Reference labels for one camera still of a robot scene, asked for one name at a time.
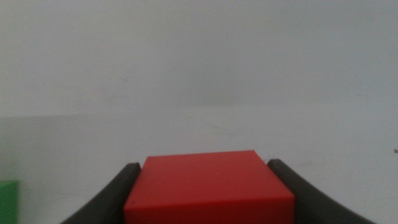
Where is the green cube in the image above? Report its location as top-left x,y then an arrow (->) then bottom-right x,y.
0,180 -> 20,224

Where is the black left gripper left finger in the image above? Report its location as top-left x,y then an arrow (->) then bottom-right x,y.
60,162 -> 142,224

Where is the red cube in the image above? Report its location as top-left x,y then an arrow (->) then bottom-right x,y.
123,149 -> 296,224

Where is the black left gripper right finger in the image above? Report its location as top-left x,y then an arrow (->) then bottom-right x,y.
266,159 -> 377,224

